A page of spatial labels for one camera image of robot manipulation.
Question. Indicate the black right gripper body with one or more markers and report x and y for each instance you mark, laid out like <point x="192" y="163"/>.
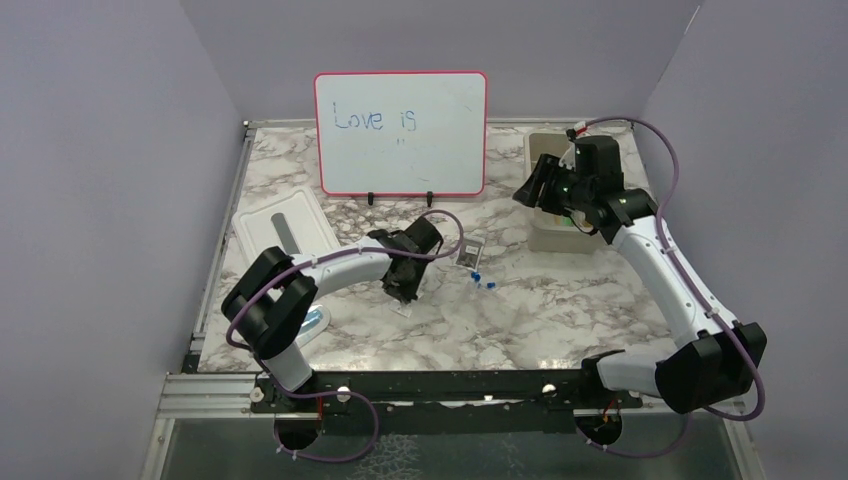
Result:
<point x="580" y="190"/>

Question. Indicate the small bag black granules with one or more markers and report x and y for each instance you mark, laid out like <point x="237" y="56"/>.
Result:
<point x="469" y="254"/>

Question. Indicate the pink framed whiteboard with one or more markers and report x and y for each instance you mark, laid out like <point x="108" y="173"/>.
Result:
<point x="402" y="133"/>

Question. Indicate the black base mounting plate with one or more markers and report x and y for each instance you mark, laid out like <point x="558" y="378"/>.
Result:
<point x="431" y="419"/>

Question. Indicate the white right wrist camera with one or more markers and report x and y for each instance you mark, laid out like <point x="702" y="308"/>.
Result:
<point x="572" y="135"/>

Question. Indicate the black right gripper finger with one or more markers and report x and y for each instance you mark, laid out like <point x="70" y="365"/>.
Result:
<point x="531" y="193"/>
<point x="555" y="194"/>

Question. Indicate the beige plastic bin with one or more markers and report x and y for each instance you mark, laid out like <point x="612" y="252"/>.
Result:
<point x="545" y="231"/>

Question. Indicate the blue item blister pack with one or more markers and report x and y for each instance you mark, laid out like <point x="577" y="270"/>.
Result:
<point x="316" y="321"/>

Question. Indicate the white plastic container lid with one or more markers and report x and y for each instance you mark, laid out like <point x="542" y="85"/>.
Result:
<point x="294" y="222"/>

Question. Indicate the small clear zip bag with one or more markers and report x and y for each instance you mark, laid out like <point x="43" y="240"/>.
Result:
<point x="404" y="309"/>

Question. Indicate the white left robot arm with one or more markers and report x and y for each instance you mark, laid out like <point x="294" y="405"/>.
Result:
<point x="268" y="305"/>

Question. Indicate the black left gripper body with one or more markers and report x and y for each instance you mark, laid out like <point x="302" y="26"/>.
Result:
<point x="415" y="273"/>

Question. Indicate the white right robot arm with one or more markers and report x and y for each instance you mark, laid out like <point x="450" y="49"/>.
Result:
<point x="716" y="356"/>

